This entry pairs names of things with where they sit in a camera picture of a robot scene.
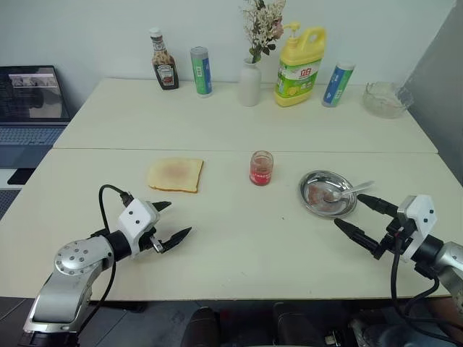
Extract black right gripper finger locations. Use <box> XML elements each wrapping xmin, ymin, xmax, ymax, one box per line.
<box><xmin>333</xmin><ymin>218</ymin><xmax>386</xmax><ymax>260</ymax></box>
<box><xmin>357</xmin><ymin>193</ymin><xmax>399</xmax><ymax>218</ymax></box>

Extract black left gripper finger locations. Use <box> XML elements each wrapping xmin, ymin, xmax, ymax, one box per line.
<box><xmin>158</xmin><ymin>226</ymin><xmax>193</xmax><ymax>254</ymax></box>
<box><xmin>150</xmin><ymin>200</ymin><xmax>173</xmax><ymax>215</ymax></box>

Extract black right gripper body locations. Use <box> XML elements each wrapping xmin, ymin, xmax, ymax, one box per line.
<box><xmin>382</xmin><ymin>213</ymin><xmax>417</xmax><ymax>254</ymax></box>

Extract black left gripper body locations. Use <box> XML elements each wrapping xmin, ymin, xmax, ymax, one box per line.
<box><xmin>138</xmin><ymin>225</ymin><xmax>164</xmax><ymax>254</ymax></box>

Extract slice of toast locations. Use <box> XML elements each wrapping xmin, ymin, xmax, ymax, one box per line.
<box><xmin>147</xmin><ymin>158</ymin><xmax>205</xmax><ymax>194</ymax></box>

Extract glass jam jar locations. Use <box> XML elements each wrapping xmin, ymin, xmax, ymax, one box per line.
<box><xmin>249</xmin><ymin>150</ymin><xmax>274</xmax><ymax>187</ymax></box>

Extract metal spoon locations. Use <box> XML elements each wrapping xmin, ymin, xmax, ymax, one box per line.
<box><xmin>322</xmin><ymin>180</ymin><xmax>375</xmax><ymax>204</ymax></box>

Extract round metal plate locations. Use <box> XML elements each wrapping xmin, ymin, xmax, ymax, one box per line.
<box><xmin>298</xmin><ymin>169</ymin><xmax>359</xmax><ymax>219</ymax></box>

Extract dark rounded shape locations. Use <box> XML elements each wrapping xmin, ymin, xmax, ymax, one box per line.
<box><xmin>180</xmin><ymin>306</ymin><xmax>222</xmax><ymax>347</ymax></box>

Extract clear glass bowl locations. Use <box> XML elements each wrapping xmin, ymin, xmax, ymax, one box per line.
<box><xmin>362</xmin><ymin>81</ymin><xmax>414</xmax><ymax>120</ymax></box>

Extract ketchup bottle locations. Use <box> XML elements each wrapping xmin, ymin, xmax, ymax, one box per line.
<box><xmin>148</xmin><ymin>27</ymin><xmax>180</xmax><ymax>92</ymax></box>

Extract black flat pad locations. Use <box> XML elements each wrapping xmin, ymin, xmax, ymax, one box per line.
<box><xmin>7</xmin><ymin>167</ymin><xmax>38</xmax><ymax>186</ymax></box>

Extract white ceramic vase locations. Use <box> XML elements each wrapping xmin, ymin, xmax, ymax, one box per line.
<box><xmin>237</xmin><ymin>57</ymin><xmax>263</xmax><ymax>108</ymax></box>

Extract yellow detergent pump bottle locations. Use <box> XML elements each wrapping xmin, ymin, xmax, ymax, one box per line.
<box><xmin>273</xmin><ymin>21</ymin><xmax>328</xmax><ymax>109</ymax></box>

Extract open grey laptop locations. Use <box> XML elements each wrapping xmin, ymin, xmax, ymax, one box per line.
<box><xmin>0</xmin><ymin>64</ymin><xmax>72</xmax><ymax>169</ymax></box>

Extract dried flower bouquet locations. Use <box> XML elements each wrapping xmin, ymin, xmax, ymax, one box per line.
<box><xmin>239</xmin><ymin>0</ymin><xmax>287</xmax><ymax>64</ymax></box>

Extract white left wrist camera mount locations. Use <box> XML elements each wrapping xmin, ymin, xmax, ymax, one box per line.
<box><xmin>116</xmin><ymin>197</ymin><xmax>161</xmax><ymax>260</ymax></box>

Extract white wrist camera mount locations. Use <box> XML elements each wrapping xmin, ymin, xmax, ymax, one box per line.
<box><xmin>116</xmin><ymin>197</ymin><xmax>161</xmax><ymax>260</ymax></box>
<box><xmin>396</xmin><ymin>194</ymin><xmax>440</xmax><ymax>263</ymax></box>

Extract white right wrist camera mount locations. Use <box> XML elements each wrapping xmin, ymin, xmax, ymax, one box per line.
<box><xmin>396</xmin><ymin>194</ymin><xmax>440</xmax><ymax>263</ymax></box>

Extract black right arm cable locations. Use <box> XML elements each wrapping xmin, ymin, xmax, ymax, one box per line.
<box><xmin>389</xmin><ymin>231</ymin><xmax>463</xmax><ymax>344</ymax></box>

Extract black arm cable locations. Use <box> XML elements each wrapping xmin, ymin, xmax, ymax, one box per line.
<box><xmin>64</xmin><ymin>184</ymin><xmax>133</xmax><ymax>347</ymax></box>
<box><xmin>389</xmin><ymin>231</ymin><xmax>463</xmax><ymax>344</ymax></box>

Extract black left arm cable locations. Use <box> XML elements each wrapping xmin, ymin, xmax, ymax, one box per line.
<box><xmin>64</xmin><ymin>184</ymin><xmax>133</xmax><ymax>347</ymax></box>

